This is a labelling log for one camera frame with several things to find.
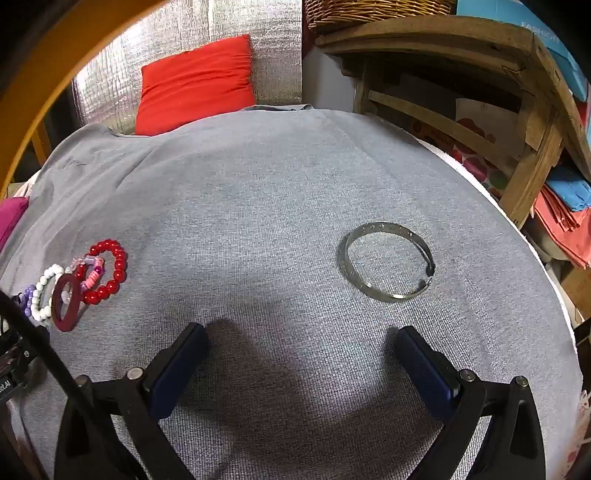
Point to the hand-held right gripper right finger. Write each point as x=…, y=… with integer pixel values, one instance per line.
x=425, y=369

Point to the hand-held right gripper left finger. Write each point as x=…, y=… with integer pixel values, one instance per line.
x=178, y=364

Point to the silver metal bangle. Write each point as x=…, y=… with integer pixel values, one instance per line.
x=369, y=290

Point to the pink cushion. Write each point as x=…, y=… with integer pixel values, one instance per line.
x=11, y=217

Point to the stack of pink papers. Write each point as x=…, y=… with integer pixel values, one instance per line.
x=558, y=217

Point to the grey cloth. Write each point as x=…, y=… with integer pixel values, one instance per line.
x=277, y=184

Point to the blue folded paper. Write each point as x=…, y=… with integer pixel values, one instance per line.
x=572, y=187

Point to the polka dot bag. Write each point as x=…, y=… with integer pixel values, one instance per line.
x=475, y=138

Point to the red pillow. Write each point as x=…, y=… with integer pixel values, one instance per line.
x=194, y=83

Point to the silver foil insulation sheet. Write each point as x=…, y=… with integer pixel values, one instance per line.
x=277, y=46

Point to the wooden chair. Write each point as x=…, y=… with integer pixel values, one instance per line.
x=438, y=34

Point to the wicker basket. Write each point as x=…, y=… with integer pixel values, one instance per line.
x=369, y=11

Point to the blue cardboard box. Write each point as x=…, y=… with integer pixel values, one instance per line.
x=503, y=11

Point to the yellow wooden frame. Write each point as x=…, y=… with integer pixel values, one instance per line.
x=55, y=60

